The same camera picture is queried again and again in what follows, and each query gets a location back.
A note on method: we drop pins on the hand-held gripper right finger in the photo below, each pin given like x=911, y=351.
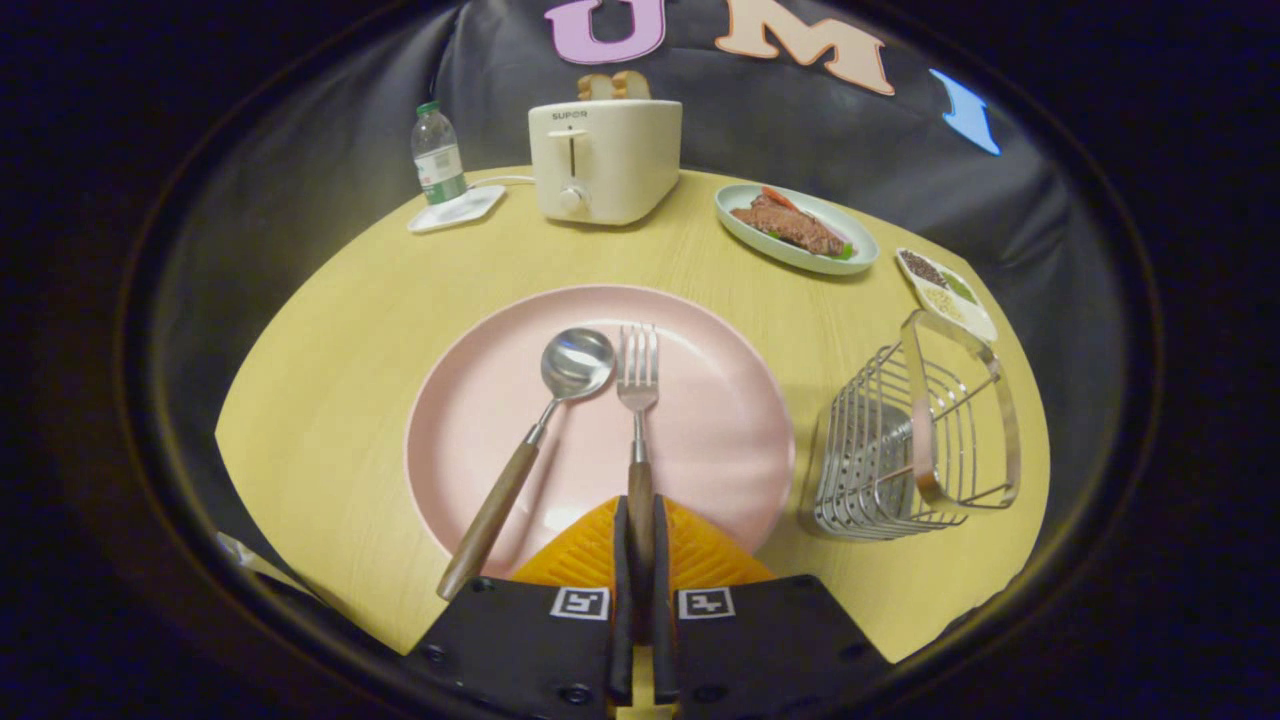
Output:
x=760, y=650

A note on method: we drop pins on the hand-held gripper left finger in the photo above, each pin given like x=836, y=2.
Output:
x=540, y=650

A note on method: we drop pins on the pink round plate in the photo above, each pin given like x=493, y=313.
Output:
x=720, y=420

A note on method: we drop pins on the white divided seasoning dish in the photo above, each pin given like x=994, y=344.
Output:
x=945, y=300

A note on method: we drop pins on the light green oval plate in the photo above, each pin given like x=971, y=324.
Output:
x=760, y=240

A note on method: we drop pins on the steak with vegetables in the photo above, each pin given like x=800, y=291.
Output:
x=795, y=228

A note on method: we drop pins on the white square coaster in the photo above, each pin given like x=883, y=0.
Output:
x=475, y=205

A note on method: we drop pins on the cream white toaster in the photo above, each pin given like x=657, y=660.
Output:
x=620, y=160

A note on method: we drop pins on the clear plastic water bottle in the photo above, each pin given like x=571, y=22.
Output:
x=438, y=160

